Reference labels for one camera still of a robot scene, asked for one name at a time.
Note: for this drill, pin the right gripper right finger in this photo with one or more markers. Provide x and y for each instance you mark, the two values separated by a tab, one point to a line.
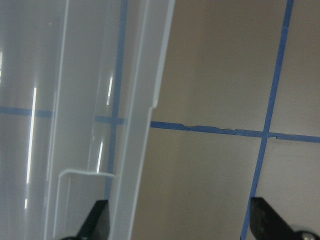
266	224

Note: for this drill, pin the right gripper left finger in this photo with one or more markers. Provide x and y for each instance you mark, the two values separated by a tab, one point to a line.
96	225

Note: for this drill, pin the clear plastic box lid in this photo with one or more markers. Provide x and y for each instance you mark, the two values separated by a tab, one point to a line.
79	80

